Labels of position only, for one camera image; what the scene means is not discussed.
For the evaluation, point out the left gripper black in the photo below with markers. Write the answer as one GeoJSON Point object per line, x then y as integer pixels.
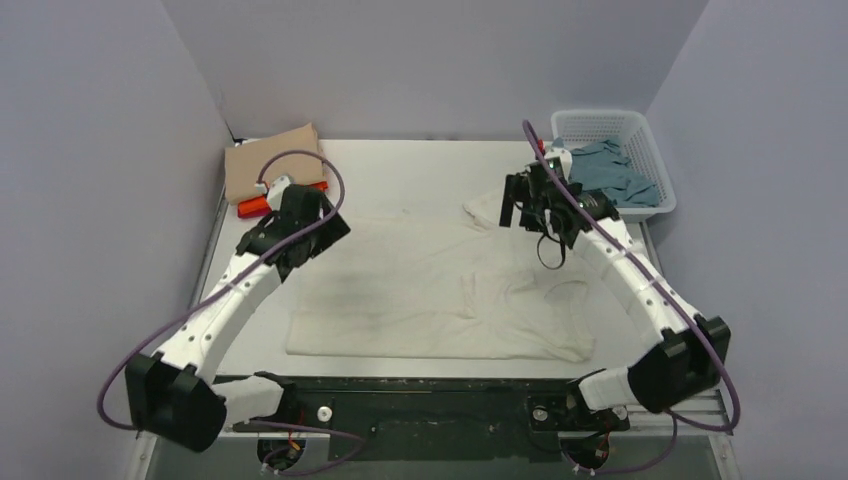
{"type": "Point", "coordinates": [324, 229]}

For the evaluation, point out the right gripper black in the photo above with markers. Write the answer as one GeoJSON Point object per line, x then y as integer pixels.
{"type": "Point", "coordinates": [516, 201]}

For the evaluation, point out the cream white t shirt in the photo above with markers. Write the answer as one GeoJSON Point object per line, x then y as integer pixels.
{"type": "Point", "coordinates": [429, 289]}

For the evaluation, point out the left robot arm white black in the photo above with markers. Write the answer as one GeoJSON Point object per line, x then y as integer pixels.
{"type": "Point", "coordinates": [205, 338]}

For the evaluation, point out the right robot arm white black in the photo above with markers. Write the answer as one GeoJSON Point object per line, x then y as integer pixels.
{"type": "Point", "coordinates": [684, 351]}

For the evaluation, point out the folded orange t shirt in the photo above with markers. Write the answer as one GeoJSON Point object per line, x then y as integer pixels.
{"type": "Point", "coordinates": [255, 206]}

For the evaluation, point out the teal blue t shirt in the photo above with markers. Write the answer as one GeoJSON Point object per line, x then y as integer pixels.
{"type": "Point", "coordinates": [603, 166]}

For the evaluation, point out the white plastic basket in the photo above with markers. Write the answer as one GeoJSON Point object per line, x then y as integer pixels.
{"type": "Point", "coordinates": [577, 128]}

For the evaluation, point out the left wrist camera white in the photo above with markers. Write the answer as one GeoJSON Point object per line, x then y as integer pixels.
{"type": "Point", "coordinates": [273, 188]}

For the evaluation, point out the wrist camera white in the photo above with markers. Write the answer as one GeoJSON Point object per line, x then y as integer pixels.
{"type": "Point", "coordinates": [558, 157]}
{"type": "Point", "coordinates": [273, 188]}

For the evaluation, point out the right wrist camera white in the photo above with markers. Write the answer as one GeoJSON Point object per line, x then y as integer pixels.
{"type": "Point", "coordinates": [558, 157]}

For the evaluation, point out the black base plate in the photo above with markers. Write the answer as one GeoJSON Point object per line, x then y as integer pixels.
{"type": "Point", "coordinates": [311, 424]}

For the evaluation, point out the aluminium rail frame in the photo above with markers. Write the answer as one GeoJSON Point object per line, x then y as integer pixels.
{"type": "Point", "coordinates": [670, 411]}

